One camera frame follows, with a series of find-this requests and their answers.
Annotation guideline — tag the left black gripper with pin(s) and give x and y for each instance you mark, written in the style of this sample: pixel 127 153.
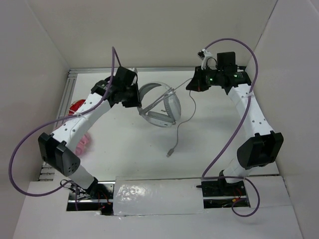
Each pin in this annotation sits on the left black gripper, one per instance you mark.
pixel 136 102

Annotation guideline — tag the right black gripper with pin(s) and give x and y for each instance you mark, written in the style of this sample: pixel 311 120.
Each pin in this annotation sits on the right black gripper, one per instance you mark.
pixel 197 83

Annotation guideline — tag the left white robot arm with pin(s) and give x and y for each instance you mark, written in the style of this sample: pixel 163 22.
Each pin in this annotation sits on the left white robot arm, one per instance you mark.
pixel 58 148

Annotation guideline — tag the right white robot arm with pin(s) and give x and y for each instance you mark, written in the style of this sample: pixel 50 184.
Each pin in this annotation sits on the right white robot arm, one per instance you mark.
pixel 262 143

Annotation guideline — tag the red headphones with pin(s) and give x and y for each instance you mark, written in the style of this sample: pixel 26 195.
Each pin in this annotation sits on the red headphones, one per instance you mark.
pixel 75 106

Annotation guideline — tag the pink headphones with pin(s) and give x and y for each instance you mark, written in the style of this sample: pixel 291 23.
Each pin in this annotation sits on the pink headphones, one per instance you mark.
pixel 83 144

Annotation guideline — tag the white glossy cover panel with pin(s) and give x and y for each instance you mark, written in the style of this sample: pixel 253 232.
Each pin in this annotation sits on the white glossy cover panel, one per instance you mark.
pixel 157 197

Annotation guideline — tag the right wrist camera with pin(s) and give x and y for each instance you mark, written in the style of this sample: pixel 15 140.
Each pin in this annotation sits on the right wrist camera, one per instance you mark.
pixel 205 56

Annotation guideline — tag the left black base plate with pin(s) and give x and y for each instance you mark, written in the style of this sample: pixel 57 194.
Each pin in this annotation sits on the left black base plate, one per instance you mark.
pixel 99 193

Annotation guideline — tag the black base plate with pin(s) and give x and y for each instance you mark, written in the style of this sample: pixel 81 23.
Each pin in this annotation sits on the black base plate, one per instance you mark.
pixel 99 193
pixel 221 189

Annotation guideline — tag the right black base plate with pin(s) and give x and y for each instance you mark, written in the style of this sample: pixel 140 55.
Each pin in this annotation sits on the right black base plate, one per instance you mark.
pixel 221 189

